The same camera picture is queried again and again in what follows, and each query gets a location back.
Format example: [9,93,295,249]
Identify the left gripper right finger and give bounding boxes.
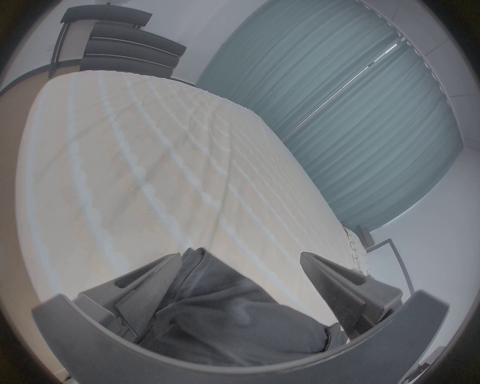
[300,251,404,333]

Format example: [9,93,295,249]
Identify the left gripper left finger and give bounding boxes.
[77,252,183,336]

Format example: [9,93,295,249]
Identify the black T-shirt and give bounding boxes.
[135,247,349,366]

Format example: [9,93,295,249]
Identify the bed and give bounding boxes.
[15,69,415,327]

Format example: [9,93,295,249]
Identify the white printed pillow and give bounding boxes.
[343,229,372,277]

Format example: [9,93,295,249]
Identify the grey bedside table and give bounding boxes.
[341,221,373,244]

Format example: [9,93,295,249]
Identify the blue-green curtain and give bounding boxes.
[196,0,402,137]
[281,37,463,233]

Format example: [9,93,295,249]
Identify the black chest of drawers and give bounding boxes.
[49,5,187,79]

